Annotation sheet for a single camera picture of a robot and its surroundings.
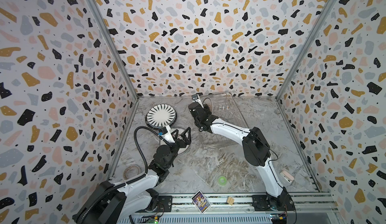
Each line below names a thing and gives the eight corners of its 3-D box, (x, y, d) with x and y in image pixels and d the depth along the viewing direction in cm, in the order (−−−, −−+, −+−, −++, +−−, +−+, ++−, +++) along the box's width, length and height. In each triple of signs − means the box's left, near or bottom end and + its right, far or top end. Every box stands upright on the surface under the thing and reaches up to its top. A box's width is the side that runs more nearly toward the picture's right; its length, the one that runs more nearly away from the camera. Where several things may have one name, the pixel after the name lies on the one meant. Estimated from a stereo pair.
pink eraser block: (278, 175, 86) (281, 173, 83) (280, 171, 87) (283, 169, 84) (289, 183, 83) (292, 181, 80) (291, 179, 84) (294, 177, 81)
